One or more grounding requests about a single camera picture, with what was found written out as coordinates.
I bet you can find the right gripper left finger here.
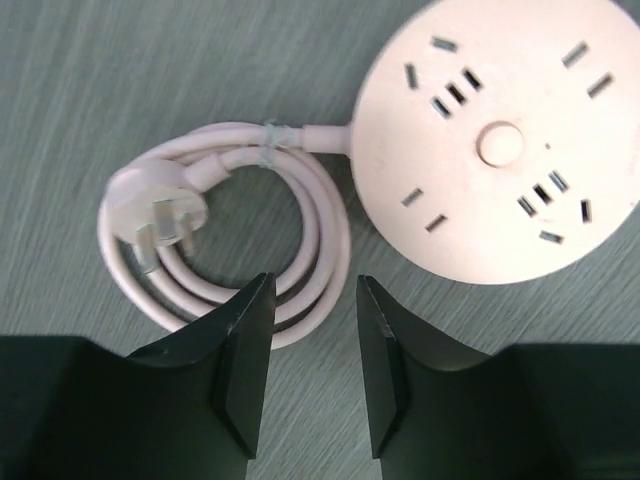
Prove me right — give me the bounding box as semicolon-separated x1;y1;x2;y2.
1;274;276;479

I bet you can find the pink round power socket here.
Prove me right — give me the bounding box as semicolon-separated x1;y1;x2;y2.
349;0;639;285

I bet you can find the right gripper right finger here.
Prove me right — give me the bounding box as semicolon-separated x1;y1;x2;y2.
357;275;639;479

